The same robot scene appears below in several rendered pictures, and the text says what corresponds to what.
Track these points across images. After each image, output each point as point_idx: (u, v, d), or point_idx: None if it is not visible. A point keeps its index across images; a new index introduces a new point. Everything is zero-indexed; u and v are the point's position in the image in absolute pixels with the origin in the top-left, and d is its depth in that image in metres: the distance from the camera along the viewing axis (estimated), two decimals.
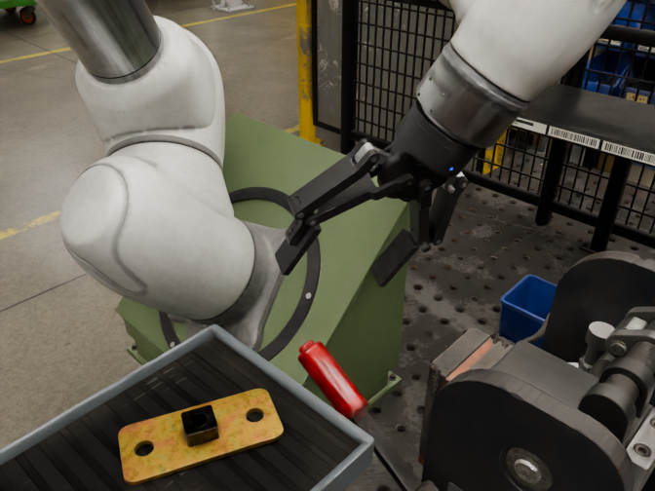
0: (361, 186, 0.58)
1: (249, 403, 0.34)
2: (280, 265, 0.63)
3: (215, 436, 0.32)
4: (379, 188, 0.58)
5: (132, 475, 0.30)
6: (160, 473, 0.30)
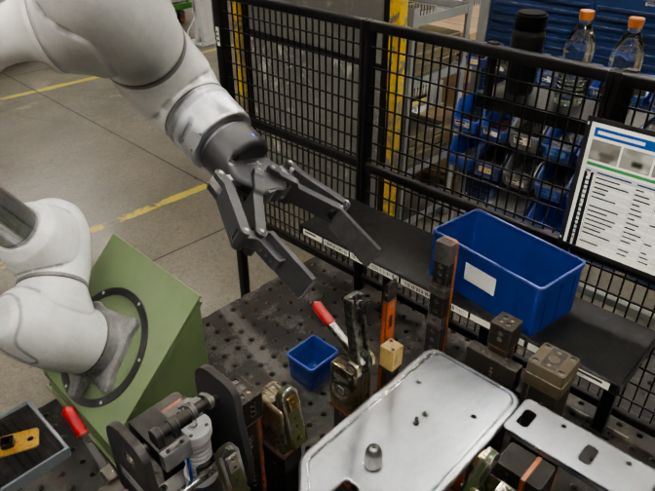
0: (249, 202, 0.66)
1: (29, 434, 0.91)
2: (305, 285, 0.61)
3: (12, 446, 0.89)
4: (253, 185, 0.67)
5: None
6: None
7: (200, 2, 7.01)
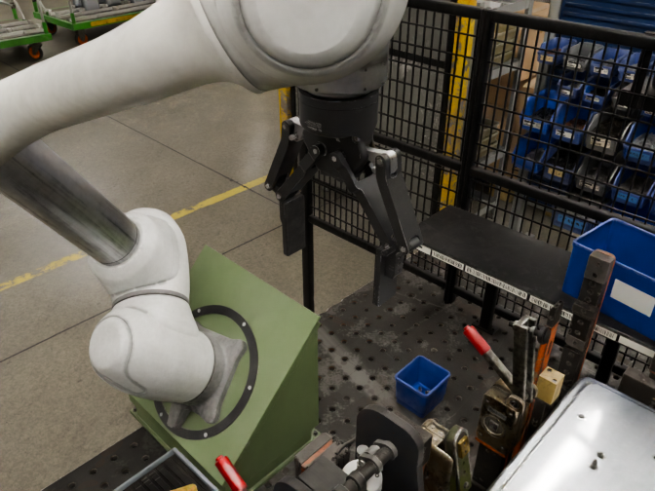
0: (373, 188, 0.59)
1: None
2: (389, 297, 0.63)
3: None
4: None
5: None
6: None
7: None
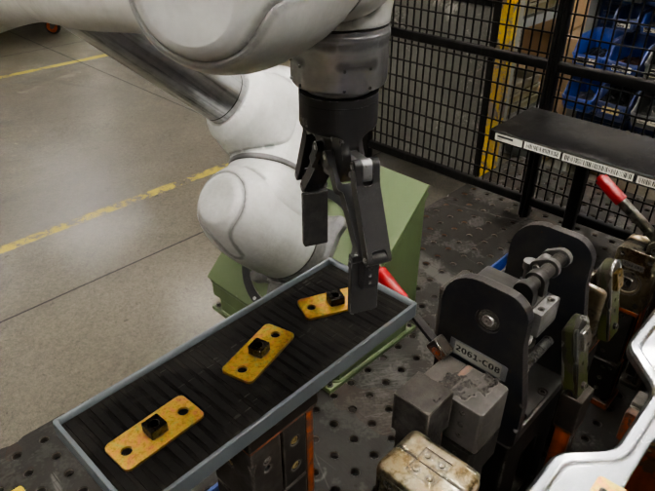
0: None
1: None
2: (366, 308, 0.62)
3: (343, 302, 0.69)
4: None
5: (309, 316, 0.67)
6: (322, 316, 0.68)
7: None
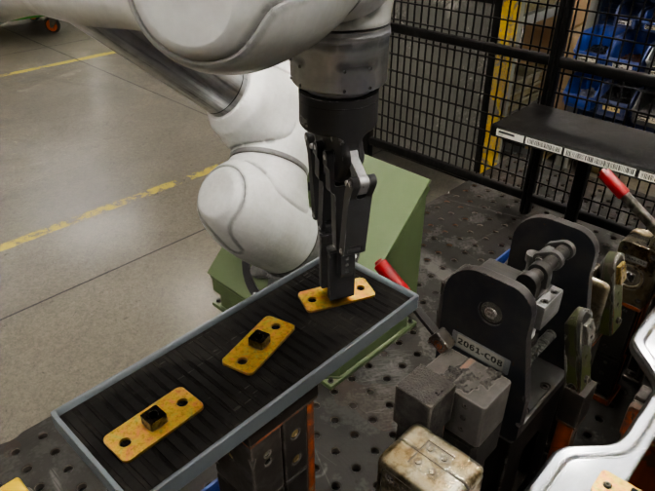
0: None
1: (357, 283, 0.71)
2: (344, 295, 0.68)
3: None
4: None
5: (310, 309, 0.67)
6: (323, 308, 0.67)
7: None
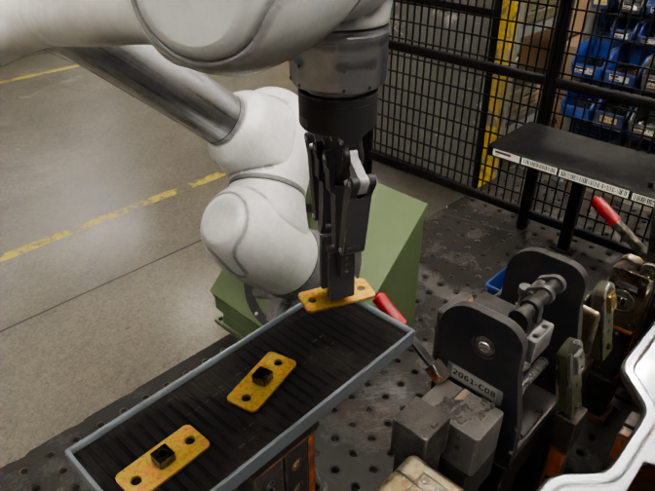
0: None
1: (357, 283, 0.71)
2: (345, 295, 0.68)
3: None
4: None
5: (310, 309, 0.67)
6: (323, 308, 0.67)
7: None
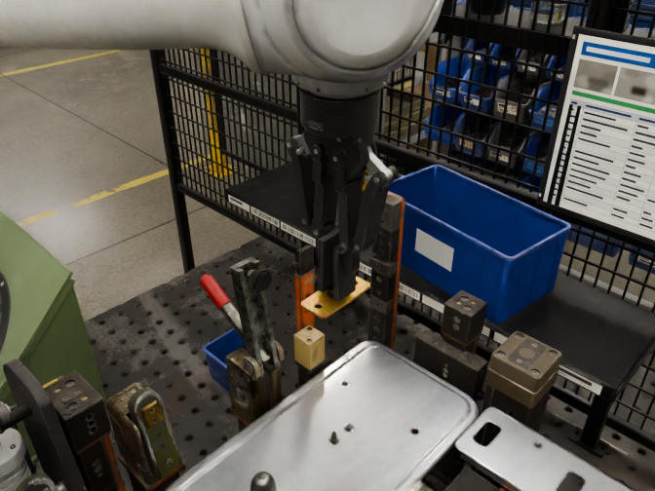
0: (356, 193, 0.61)
1: None
2: (349, 292, 0.68)
3: None
4: (364, 175, 0.61)
5: (323, 315, 0.66)
6: (333, 311, 0.67)
7: None
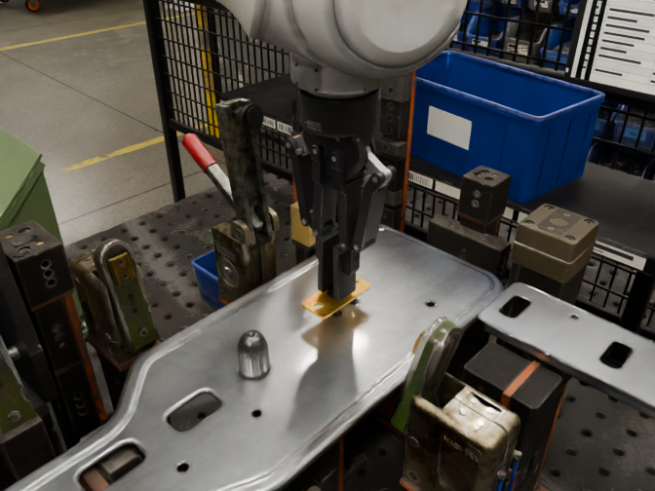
0: (355, 193, 0.61)
1: None
2: (349, 292, 0.68)
3: None
4: (363, 175, 0.61)
5: (323, 315, 0.66)
6: (333, 311, 0.67)
7: None
